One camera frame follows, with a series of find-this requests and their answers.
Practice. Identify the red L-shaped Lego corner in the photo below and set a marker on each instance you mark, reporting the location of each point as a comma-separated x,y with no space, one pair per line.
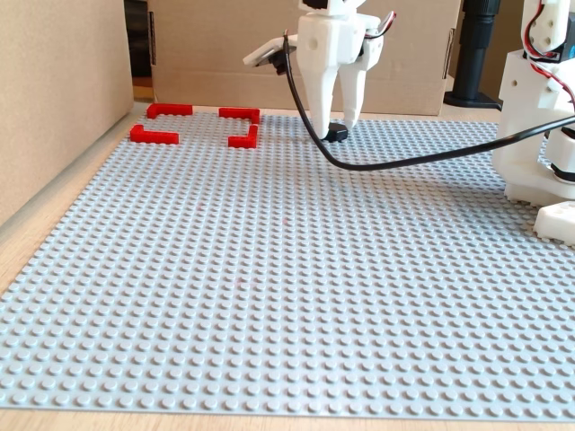
170,109
240,111
155,136
242,141

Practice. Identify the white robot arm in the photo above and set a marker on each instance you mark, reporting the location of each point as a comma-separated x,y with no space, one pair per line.
521,112

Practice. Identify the grey Lego baseplate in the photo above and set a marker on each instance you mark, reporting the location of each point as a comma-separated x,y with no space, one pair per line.
269,269

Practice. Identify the black octagonal Lego piece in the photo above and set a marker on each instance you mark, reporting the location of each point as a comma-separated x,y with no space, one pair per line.
338,133

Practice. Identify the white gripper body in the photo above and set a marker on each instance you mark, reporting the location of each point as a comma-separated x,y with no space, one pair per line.
333,41

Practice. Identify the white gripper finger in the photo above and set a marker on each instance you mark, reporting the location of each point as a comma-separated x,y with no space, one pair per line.
321,99
352,94

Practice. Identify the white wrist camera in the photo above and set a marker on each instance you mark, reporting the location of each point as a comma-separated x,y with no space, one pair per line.
269,53

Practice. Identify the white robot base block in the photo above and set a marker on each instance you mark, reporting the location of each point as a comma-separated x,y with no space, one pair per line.
557,222

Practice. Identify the black pole stand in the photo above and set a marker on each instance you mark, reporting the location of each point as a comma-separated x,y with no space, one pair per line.
476,54

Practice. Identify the plain cardboard panel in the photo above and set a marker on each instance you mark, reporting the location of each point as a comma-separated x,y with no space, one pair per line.
58,90

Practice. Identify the large cardboard box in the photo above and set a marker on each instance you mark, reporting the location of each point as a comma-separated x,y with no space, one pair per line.
202,54

